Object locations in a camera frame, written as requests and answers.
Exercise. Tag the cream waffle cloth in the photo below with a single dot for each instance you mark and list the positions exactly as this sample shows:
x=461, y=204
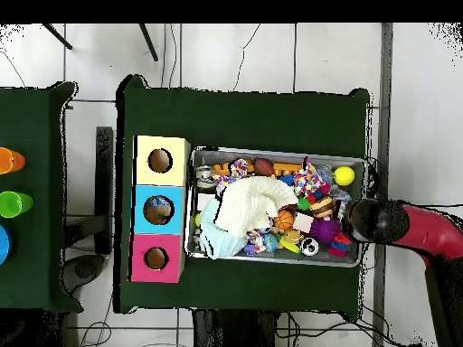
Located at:
x=253, y=202

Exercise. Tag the mint green waffle cloth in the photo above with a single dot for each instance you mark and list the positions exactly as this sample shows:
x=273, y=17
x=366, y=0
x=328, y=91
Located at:
x=220, y=242

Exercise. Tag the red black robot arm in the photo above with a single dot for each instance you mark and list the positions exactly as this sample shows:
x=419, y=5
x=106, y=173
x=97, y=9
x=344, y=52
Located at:
x=427, y=231

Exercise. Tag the shallow silver mesh bin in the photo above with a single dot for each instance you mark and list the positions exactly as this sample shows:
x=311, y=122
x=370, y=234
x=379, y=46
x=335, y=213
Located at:
x=209, y=159

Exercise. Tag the wooden box with three holes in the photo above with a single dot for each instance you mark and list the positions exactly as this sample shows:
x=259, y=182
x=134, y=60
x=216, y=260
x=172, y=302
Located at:
x=177, y=224

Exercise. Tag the crushed metal can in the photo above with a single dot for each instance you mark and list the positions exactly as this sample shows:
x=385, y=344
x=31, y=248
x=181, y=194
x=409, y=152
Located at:
x=204, y=177

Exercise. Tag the brown toy football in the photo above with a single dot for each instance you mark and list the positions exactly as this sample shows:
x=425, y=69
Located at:
x=263, y=167

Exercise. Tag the orange toy basketball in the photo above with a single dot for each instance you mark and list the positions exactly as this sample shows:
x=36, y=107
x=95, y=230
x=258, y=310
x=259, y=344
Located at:
x=284, y=219

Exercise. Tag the dark green table cloth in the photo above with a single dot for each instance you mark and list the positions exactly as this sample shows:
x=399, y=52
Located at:
x=235, y=119
x=36, y=253

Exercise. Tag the plain wooden cube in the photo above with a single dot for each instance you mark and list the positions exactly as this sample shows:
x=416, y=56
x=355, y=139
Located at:
x=303, y=222

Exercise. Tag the tan brown toy burger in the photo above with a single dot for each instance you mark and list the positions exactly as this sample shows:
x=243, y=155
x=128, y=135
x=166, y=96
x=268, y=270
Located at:
x=322, y=206

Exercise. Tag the purple spiky ball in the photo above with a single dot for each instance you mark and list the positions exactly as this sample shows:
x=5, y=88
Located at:
x=325, y=229

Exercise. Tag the yellow ball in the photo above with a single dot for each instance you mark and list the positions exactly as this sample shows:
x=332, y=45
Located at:
x=343, y=176

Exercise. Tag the grey round stand foot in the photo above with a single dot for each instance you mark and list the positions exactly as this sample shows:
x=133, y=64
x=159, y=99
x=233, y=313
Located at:
x=85, y=269

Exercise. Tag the black tripod leg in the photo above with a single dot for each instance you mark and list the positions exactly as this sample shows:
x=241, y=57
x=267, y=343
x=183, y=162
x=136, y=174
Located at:
x=149, y=43
x=58, y=37

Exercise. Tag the green plastic cup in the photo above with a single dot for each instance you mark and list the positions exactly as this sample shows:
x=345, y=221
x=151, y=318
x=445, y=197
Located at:
x=14, y=204

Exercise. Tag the orange plastic cup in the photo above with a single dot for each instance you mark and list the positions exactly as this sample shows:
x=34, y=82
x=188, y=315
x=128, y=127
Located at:
x=11, y=161

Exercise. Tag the blue plastic cup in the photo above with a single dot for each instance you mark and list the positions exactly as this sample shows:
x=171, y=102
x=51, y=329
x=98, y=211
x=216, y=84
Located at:
x=3, y=245

